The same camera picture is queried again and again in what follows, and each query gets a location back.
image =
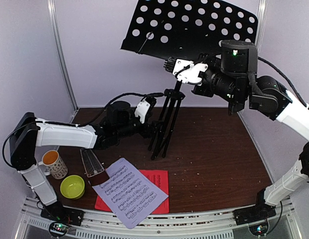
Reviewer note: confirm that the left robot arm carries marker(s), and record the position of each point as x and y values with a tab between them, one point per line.
120	121

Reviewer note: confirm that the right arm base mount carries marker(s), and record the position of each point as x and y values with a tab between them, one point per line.
256	217

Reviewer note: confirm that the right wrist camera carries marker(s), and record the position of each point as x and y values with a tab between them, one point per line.
186	71

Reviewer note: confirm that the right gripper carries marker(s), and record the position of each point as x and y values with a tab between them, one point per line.
202	55

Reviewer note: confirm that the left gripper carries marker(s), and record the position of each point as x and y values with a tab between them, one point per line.
150	129

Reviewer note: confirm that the left aluminium frame post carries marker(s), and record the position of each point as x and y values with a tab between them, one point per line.
54	23

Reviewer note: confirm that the right aluminium frame post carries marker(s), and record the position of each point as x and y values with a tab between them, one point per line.
261	15

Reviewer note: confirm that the wooden metronome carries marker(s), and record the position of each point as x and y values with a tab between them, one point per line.
94	169

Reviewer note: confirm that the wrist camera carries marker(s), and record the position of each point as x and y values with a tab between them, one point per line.
143	108
186	71

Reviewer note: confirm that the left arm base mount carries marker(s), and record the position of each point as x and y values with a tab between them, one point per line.
63	218

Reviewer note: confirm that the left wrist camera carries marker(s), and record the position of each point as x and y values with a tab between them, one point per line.
143	108

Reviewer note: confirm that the green bowl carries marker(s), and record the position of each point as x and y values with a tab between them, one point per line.
72	187

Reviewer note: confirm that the aluminium frame post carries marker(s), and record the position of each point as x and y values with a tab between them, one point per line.
54	23
261	15

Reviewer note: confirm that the black music stand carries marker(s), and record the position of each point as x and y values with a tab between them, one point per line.
183	29

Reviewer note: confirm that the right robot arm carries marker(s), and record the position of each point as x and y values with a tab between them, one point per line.
233	77

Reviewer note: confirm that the front aluminium rail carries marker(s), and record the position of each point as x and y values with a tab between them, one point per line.
218	224

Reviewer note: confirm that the patterned mug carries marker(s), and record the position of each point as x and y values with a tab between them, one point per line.
53	165

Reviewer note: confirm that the white sheet music page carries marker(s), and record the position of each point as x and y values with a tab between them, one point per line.
129	194

